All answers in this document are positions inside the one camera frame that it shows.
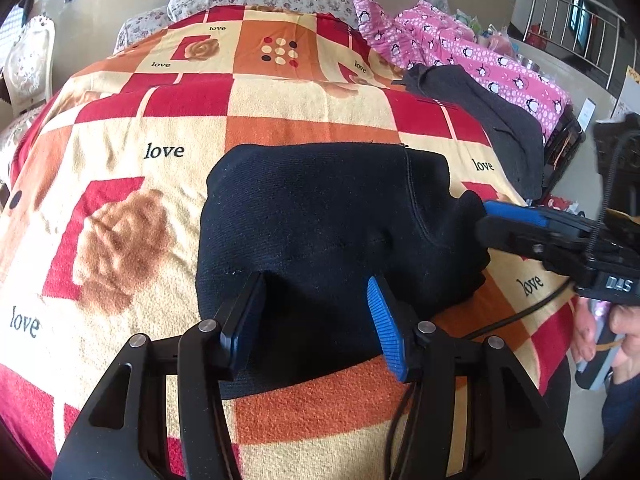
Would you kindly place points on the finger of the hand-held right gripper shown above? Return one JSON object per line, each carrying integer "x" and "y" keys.
{"x": 525, "y": 245}
{"x": 510, "y": 210}

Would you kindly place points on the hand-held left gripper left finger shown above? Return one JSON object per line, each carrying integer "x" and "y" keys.
{"x": 245, "y": 320}

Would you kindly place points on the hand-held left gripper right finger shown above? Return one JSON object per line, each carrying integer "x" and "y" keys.
{"x": 385, "y": 325}

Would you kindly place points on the black knit sweater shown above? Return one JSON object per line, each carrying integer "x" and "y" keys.
{"x": 310, "y": 210}

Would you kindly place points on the person's right hand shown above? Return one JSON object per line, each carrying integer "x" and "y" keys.
{"x": 627, "y": 340}

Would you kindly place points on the black bedside crate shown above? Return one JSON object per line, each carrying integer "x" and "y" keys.
{"x": 562, "y": 150}

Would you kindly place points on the dark grey garment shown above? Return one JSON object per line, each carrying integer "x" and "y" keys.
{"x": 500, "y": 115}

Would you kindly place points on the pink penguin print quilt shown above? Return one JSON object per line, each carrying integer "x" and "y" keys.
{"x": 500, "y": 75}

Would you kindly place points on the metal pot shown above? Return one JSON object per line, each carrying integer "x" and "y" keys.
{"x": 531, "y": 66}

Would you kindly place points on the person's dark clothing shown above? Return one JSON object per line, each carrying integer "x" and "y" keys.
{"x": 620, "y": 420}

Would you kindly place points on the pile of bagged goods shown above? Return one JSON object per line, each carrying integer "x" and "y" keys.
{"x": 487, "y": 35}

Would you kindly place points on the metal stair railing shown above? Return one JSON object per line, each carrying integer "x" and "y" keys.
{"x": 575, "y": 20}

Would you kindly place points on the orange red checked blanket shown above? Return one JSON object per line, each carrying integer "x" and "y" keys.
{"x": 125, "y": 110}

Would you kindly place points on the white ornate chair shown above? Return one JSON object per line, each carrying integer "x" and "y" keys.
{"x": 30, "y": 70}

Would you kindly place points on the white wall card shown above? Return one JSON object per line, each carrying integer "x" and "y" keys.
{"x": 588, "y": 111}

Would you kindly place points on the wall calendar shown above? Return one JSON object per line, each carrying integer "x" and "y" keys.
{"x": 629, "y": 92}

